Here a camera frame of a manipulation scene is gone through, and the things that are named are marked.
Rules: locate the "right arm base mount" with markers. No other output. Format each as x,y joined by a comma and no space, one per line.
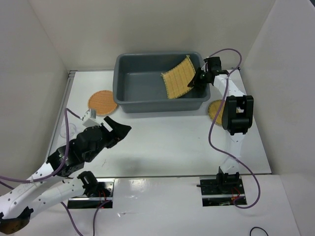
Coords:
215,194

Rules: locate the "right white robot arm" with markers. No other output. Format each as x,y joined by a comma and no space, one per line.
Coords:
236,120

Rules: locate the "orange round woven basket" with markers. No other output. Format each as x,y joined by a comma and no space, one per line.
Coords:
103,102

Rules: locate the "square bamboo mat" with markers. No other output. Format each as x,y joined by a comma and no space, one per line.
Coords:
177,79

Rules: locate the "green-rimmed round bamboo tray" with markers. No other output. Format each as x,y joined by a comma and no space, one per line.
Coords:
212,111

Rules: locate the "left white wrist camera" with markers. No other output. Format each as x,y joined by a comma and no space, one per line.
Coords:
89,118

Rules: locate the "clear plastic cup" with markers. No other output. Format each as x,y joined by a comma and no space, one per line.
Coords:
71,130

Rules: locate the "grey plastic bin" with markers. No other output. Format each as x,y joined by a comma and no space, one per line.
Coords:
138,86

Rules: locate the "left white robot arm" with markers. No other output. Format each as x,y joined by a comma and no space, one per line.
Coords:
50,185

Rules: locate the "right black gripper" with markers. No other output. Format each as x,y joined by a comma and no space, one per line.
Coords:
195,81

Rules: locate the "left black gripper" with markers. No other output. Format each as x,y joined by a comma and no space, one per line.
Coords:
119,132

